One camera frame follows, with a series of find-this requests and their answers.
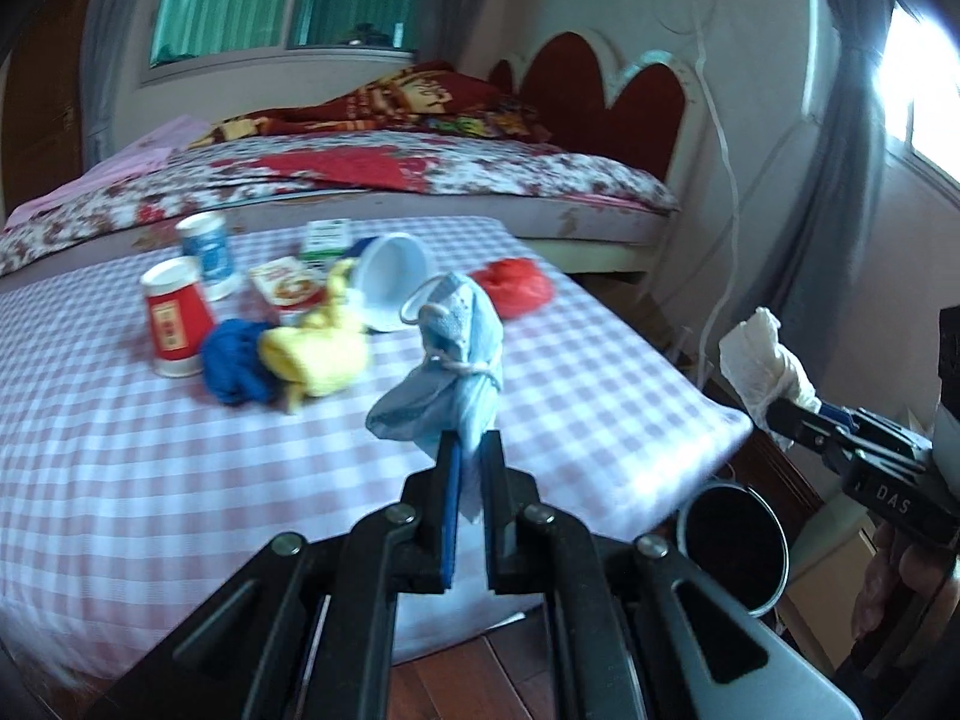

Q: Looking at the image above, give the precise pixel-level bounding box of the white tissue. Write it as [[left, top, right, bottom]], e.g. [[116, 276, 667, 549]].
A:
[[719, 307, 822, 429]]

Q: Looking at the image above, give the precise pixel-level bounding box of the light blue face mask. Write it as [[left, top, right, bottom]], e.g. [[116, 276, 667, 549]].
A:
[[364, 269, 505, 467]]

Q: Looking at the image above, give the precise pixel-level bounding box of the yellow cloth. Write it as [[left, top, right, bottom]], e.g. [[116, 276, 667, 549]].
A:
[[257, 259, 370, 415]]

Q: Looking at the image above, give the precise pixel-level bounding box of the blue cloth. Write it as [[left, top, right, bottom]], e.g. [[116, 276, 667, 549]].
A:
[[200, 319, 281, 406]]

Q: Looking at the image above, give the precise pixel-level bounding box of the white cup blue outside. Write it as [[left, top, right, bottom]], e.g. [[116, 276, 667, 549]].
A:
[[343, 232, 434, 333]]

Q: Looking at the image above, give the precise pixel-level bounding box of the red white small carton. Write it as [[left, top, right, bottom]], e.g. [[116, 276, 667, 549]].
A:
[[247, 257, 325, 325]]

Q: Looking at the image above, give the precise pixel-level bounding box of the green white milk carton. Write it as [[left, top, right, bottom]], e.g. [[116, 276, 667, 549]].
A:
[[298, 218, 353, 268]]

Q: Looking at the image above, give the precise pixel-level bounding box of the red paper cup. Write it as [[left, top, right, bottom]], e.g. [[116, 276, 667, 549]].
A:
[[140, 255, 215, 379]]

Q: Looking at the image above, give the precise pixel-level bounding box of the blue patterned paper cup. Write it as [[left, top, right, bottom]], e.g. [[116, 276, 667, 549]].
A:
[[176, 211, 239, 301]]

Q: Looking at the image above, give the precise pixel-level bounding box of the black trash bin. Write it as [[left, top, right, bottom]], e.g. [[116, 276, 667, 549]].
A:
[[677, 481, 789, 617]]

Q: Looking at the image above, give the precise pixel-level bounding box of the person's right hand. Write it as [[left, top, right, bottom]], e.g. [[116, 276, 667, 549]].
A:
[[851, 523, 958, 652]]

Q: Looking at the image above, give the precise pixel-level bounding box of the green white cabinet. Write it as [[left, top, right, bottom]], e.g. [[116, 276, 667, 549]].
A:
[[776, 497, 877, 676]]

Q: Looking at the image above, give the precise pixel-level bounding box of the grey curtain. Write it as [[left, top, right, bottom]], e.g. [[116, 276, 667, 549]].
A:
[[775, 0, 893, 380]]

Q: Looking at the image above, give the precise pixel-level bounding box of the red crumpled bag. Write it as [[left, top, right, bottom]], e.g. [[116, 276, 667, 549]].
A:
[[470, 257, 555, 320]]

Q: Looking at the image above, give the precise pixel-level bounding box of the bed with floral sheet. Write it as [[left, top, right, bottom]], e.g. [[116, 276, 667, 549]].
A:
[[2, 130, 680, 275]]

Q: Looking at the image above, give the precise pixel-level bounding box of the pink checkered tablecloth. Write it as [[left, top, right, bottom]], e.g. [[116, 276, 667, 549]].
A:
[[2, 254, 752, 679]]

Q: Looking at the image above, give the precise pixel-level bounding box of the red heart headboard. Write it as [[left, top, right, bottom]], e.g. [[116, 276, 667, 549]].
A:
[[488, 29, 706, 195]]

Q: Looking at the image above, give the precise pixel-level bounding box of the red patterned blanket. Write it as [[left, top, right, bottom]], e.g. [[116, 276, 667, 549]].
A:
[[192, 62, 550, 148]]

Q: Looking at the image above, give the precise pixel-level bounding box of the pink folded sheet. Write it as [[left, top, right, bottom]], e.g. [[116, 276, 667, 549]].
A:
[[5, 115, 212, 231]]

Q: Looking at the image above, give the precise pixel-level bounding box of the window with green curtain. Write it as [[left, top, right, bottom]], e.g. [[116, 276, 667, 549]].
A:
[[142, 0, 418, 85]]

